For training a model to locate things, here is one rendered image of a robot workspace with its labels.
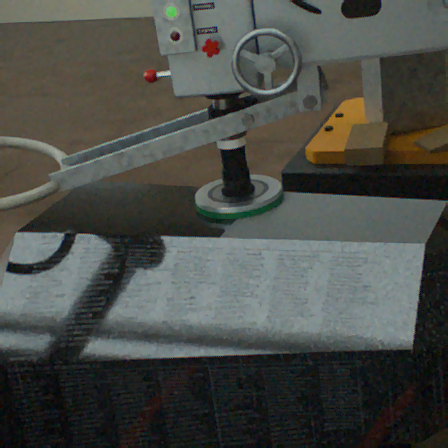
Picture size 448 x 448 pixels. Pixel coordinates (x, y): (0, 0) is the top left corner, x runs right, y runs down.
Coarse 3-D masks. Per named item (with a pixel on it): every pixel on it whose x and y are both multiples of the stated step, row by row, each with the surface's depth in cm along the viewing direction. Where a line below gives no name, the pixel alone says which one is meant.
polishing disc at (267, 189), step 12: (216, 180) 244; (252, 180) 240; (264, 180) 239; (276, 180) 238; (204, 192) 237; (216, 192) 236; (264, 192) 232; (276, 192) 231; (204, 204) 230; (216, 204) 229; (228, 204) 228; (240, 204) 227; (252, 204) 226; (264, 204) 228
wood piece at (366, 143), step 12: (360, 132) 268; (372, 132) 267; (384, 132) 266; (348, 144) 261; (360, 144) 260; (372, 144) 258; (384, 144) 262; (348, 156) 259; (360, 156) 258; (372, 156) 257; (384, 156) 260
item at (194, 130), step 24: (288, 96) 218; (312, 96) 214; (192, 120) 234; (216, 120) 222; (240, 120) 222; (264, 120) 221; (120, 144) 239; (144, 144) 227; (168, 144) 226; (192, 144) 225; (72, 168) 231; (96, 168) 230; (120, 168) 230
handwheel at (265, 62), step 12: (252, 36) 203; (276, 36) 203; (288, 36) 203; (240, 48) 204; (288, 48) 204; (252, 60) 205; (264, 60) 204; (276, 60) 205; (300, 60) 204; (240, 72) 207; (264, 72) 205; (240, 84) 208; (288, 84) 206; (264, 96) 208
